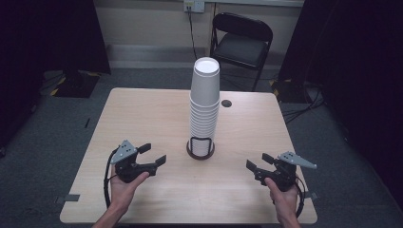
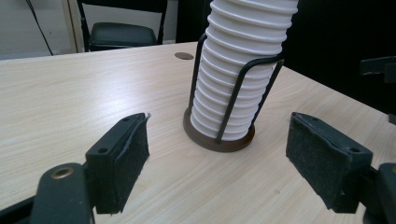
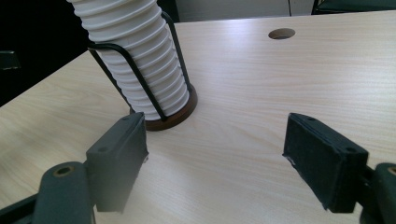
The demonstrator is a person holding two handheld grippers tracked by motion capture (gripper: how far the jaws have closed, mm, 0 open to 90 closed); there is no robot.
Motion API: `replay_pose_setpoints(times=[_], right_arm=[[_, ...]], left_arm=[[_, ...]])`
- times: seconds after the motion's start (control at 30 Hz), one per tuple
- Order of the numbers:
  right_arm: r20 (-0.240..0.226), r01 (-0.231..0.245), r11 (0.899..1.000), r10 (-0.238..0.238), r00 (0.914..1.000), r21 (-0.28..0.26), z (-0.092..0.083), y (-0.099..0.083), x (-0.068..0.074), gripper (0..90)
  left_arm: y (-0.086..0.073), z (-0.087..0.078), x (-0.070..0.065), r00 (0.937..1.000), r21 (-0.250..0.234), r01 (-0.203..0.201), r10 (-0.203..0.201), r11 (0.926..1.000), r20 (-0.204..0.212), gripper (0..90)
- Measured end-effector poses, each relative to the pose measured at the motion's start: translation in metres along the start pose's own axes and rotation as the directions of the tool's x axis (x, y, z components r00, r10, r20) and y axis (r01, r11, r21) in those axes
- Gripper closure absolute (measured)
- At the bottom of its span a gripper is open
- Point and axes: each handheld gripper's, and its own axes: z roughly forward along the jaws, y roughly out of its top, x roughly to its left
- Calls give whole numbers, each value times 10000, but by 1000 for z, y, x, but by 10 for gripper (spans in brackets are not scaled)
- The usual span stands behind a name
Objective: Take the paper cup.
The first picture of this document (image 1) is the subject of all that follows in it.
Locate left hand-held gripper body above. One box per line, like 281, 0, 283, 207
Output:
109, 139, 150, 184

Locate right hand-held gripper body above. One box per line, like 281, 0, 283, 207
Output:
255, 151, 317, 193

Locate stack of white paper cups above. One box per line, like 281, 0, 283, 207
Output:
188, 56, 221, 158

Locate person's right hand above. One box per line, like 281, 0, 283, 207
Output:
264, 178, 299, 222

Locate person's left hand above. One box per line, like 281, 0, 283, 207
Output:
108, 165, 150, 212

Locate black stand base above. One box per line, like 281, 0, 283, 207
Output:
269, 79, 317, 105
49, 69, 101, 99

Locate black folding chair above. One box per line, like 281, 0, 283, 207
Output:
209, 11, 274, 92

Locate black curtain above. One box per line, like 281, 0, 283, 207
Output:
278, 0, 403, 203

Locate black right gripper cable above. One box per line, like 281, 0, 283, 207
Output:
294, 176, 307, 219

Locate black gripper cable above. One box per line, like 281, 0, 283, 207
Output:
294, 176, 307, 219
103, 148, 119, 209

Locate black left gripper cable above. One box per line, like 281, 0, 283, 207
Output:
103, 148, 119, 209

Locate black floor cables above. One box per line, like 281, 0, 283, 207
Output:
281, 85, 326, 124

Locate black power cable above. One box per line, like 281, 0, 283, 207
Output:
187, 6, 200, 61

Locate white wall socket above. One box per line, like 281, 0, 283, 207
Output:
183, 0, 205, 13

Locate grey wall trunking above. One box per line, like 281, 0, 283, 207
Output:
205, 0, 305, 8

